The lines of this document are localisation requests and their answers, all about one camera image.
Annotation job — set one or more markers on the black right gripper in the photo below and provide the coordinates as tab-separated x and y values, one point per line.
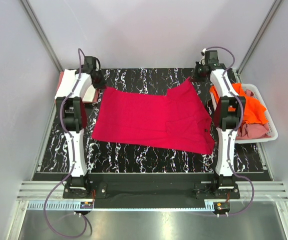
194	76

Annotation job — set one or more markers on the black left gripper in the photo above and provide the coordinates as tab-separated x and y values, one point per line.
101	85

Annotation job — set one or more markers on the crimson red t-shirt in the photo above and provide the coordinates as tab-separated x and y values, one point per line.
177	120

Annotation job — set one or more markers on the orange t-shirt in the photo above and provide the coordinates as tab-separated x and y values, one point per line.
254	112

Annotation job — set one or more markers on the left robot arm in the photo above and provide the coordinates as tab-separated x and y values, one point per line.
75	88

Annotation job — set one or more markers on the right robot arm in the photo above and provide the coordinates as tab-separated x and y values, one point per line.
225	175

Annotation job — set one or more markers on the folded white t-shirt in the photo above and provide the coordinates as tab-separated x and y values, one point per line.
66	82

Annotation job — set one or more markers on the folded pink t-shirt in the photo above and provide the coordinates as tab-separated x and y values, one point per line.
97	95

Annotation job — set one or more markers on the white plastic laundry basket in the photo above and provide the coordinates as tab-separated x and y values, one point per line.
227	113

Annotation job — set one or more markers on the dusty pink t-shirt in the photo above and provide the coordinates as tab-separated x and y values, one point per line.
252	131

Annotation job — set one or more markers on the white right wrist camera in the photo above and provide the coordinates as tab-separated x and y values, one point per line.
203	56

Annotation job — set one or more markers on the aluminium corner post right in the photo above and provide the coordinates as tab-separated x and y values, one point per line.
260	33

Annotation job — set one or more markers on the aluminium corner post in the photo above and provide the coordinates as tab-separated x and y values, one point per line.
260	33
40	33

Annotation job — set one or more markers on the aluminium corner post left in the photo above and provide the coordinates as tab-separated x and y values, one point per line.
40	33

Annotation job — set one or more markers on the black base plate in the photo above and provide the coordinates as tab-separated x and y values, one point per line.
130	191

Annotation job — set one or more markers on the aluminium front rail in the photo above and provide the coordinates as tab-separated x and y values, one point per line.
43	195

